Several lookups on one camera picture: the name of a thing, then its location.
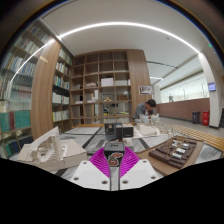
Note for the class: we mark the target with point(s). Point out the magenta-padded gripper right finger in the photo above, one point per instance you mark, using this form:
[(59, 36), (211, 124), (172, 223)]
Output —
[(138, 173)]

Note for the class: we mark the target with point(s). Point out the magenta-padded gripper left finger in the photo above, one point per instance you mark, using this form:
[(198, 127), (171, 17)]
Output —
[(90, 175)]

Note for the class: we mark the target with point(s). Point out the black charger with red sticker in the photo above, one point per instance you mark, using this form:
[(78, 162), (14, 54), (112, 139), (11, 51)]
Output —
[(114, 155)]

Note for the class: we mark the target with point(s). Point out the wooden model base board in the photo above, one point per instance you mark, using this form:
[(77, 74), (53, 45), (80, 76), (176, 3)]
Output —
[(156, 166)]

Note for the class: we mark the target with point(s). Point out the dark brown architectural model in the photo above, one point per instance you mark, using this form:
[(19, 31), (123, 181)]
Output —
[(173, 151)]

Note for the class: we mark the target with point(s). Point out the white architectural model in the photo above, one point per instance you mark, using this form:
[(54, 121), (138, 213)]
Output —
[(53, 151)]

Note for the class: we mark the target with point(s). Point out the small white building model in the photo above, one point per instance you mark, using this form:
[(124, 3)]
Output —
[(148, 130)]

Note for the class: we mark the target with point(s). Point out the black box model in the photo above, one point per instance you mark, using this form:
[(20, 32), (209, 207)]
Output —
[(118, 130)]

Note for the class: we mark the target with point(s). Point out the person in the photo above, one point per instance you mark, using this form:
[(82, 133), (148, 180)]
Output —
[(143, 110)]

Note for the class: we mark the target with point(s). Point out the dark grey bin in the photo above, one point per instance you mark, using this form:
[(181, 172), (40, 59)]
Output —
[(195, 117)]

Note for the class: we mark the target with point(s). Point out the wooden shelf unit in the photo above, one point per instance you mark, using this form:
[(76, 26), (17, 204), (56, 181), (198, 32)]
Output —
[(100, 90)]

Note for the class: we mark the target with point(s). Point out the red bin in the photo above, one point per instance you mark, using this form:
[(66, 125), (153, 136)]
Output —
[(206, 118)]

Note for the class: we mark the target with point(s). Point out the short ceiling light strip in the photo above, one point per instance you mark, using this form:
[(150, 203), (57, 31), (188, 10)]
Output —
[(156, 78)]

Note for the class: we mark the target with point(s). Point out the bookshelf with books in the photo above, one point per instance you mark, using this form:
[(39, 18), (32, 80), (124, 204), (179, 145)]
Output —
[(20, 100)]

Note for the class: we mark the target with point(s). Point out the long curved ceiling light strip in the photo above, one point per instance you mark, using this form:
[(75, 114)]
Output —
[(126, 24)]

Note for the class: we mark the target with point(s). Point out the wall poster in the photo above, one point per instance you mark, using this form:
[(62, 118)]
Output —
[(145, 90)]

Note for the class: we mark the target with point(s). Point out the wall screen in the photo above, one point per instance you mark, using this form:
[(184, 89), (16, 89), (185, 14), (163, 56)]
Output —
[(211, 86)]

